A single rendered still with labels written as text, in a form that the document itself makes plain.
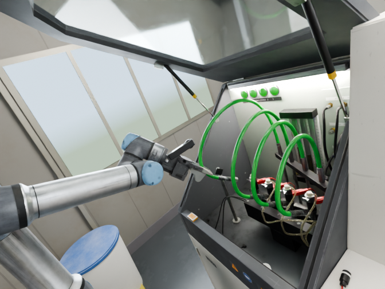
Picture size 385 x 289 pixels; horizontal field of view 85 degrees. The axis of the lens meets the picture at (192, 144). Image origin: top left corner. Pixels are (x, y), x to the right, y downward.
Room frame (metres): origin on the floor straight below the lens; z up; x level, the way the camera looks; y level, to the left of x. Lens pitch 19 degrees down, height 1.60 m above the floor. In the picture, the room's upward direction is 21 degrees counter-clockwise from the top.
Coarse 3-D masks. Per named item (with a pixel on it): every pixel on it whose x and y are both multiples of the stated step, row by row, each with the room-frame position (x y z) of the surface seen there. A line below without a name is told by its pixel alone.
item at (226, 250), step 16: (192, 224) 0.82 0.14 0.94; (208, 224) 0.77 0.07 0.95; (208, 240) 0.72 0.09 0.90; (224, 240) 0.65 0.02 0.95; (224, 256) 0.64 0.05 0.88; (240, 256) 0.55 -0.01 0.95; (240, 272) 0.56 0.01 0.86; (256, 272) 0.48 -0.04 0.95; (272, 272) 0.46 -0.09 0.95; (256, 288) 0.50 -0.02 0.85; (272, 288) 0.42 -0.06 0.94; (288, 288) 0.40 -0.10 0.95
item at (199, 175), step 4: (196, 164) 0.74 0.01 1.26; (192, 168) 0.73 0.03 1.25; (204, 168) 0.73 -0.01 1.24; (192, 172) 0.73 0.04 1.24; (196, 172) 0.72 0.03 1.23; (200, 172) 0.72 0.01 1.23; (204, 172) 0.72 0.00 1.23; (208, 172) 0.72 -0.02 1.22; (196, 176) 0.72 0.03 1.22; (200, 176) 0.72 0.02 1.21; (204, 176) 0.72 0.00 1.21; (196, 180) 0.72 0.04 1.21; (200, 180) 0.72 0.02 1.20
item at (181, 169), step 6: (162, 156) 0.74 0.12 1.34; (180, 156) 0.77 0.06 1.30; (162, 162) 0.73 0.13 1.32; (168, 162) 0.75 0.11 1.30; (174, 162) 0.75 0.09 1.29; (180, 162) 0.73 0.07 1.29; (168, 168) 0.74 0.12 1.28; (174, 168) 0.73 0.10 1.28; (180, 168) 0.73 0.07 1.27; (186, 168) 0.73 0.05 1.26; (174, 174) 0.72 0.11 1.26; (180, 174) 0.72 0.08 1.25; (186, 174) 0.72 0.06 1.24
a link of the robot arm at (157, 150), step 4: (156, 144) 0.77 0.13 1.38; (152, 148) 0.75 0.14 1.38; (156, 148) 0.75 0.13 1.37; (160, 148) 0.75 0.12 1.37; (152, 152) 0.74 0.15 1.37; (156, 152) 0.74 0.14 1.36; (160, 152) 0.74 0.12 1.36; (152, 156) 0.74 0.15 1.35; (156, 156) 0.74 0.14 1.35; (160, 156) 0.74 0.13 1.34; (148, 160) 0.75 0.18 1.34; (152, 160) 0.74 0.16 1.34; (156, 160) 0.74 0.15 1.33
